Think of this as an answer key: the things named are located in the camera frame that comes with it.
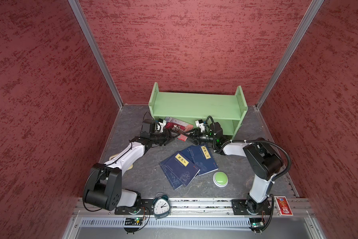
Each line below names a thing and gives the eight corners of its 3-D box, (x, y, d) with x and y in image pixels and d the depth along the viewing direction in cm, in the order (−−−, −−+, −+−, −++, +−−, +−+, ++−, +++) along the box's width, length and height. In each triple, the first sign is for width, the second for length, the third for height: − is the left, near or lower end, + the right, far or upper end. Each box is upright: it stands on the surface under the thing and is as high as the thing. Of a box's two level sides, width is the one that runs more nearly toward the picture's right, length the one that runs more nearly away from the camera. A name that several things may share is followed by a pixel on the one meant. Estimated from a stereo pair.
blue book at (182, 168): (164, 165, 90) (164, 163, 87) (179, 152, 96) (179, 150, 93) (185, 187, 82) (185, 185, 79) (199, 171, 88) (200, 169, 85)
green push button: (213, 187, 83) (214, 186, 81) (212, 172, 88) (212, 171, 86) (228, 187, 83) (229, 186, 81) (226, 172, 88) (226, 171, 86)
